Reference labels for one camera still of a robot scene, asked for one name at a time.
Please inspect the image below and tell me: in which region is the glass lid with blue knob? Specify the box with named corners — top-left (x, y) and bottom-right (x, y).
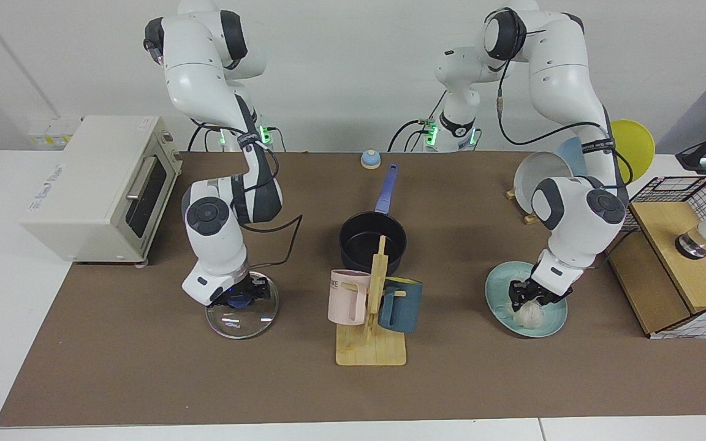
top-left (206, 271), bottom-right (279, 339)

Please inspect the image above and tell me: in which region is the teal plate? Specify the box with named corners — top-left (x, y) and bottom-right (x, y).
top-left (485, 261), bottom-right (568, 338)

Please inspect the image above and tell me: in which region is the wooden plate rack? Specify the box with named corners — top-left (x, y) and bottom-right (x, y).
top-left (506, 189), bottom-right (541, 225)

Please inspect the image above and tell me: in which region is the grey plate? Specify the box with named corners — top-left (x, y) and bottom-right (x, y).
top-left (514, 151), bottom-right (574, 213)

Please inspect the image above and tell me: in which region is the light blue plate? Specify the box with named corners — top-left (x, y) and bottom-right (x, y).
top-left (554, 136), bottom-right (593, 178)

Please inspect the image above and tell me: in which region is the yellow plate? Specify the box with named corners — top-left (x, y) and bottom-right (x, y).
top-left (609, 119), bottom-right (656, 184)

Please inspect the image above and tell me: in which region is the pink cup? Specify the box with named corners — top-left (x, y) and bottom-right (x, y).
top-left (328, 269), bottom-right (372, 326)

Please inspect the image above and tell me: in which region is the brown table cloth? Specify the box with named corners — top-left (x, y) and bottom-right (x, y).
top-left (0, 151), bottom-right (706, 428)

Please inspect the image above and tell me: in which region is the dark blue cup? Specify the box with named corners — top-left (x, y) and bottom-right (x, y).
top-left (378, 277), bottom-right (423, 334)

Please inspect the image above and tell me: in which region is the wooden cup stand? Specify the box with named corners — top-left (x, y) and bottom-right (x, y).
top-left (336, 235), bottom-right (408, 367)

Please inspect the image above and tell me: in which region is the pale toaster oven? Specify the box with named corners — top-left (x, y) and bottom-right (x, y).
top-left (20, 115), bottom-right (183, 268)

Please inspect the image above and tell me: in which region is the black pot with blue handle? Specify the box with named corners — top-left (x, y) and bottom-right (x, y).
top-left (339, 164), bottom-right (408, 277)

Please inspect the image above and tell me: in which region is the wire basket with wooden floor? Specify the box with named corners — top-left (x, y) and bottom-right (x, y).
top-left (596, 176), bottom-right (706, 339)

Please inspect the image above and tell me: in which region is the wall outlet with yellow labels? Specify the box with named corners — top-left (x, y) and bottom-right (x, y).
top-left (27, 116), bottom-right (83, 148)

